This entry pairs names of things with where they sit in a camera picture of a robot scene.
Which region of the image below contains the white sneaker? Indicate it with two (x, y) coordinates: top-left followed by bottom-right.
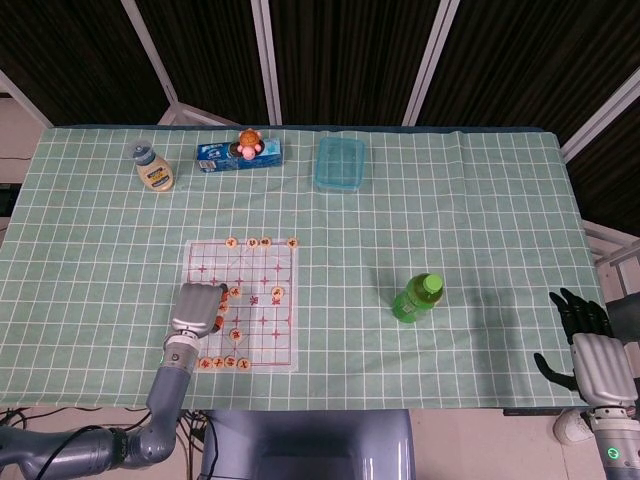
(552, 408), (596, 445)

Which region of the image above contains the translucent xiangqi board sheet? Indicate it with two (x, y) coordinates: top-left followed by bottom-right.
(173, 239), (300, 372)

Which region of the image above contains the white partition frame post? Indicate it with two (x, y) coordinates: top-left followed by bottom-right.
(559, 67), (640, 164)
(119, 0), (179, 104)
(0, 69), (56, 126)
(402, 0), (461, 126)
(251, 0), (282, 126)

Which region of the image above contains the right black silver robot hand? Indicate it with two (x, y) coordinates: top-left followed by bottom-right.
(533, 287), (640, 409)

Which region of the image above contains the pink turtle toy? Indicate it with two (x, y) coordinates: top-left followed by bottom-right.
(235, 128), (261, 161)

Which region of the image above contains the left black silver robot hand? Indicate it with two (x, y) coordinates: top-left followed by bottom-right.
(169, 281), (231, 337)

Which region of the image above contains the dark grey panel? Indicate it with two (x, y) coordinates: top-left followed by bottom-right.
(604, 294), (640, 346)

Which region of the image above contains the black box device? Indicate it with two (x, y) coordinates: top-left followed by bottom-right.
(0, 183), (21, 217)

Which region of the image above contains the white partition foot frame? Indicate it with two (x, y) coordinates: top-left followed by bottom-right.
(157, 99), (241, 126)

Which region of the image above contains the blue grey robot torso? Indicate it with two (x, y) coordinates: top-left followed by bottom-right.
(201, 409), (416, 480)

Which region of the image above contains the blue cookie box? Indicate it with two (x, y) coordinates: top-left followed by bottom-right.
(196, 138), (285, 174)

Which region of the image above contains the cream salad dressing bottle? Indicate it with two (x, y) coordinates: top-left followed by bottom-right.
(129, 139), (175, 194)

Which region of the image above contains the green tea bottle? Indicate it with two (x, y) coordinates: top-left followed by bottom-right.
(391, 273), (445, 325)

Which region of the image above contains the black partition panel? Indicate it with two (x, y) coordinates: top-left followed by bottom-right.
(269, 0), (441, 126)
(417, 0), (640, 136)
(134, 0), (274, 126)
(0, 0), (169, 126)

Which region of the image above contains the white metal rack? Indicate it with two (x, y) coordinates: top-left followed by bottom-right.
(582, 219), (640, 281)

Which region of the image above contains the green checkered tablecloth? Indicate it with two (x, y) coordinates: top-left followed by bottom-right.
(0, 124), (604, 411)

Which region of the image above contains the clear blue plastic container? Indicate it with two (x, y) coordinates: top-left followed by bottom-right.
(314, 137), (368, 194)

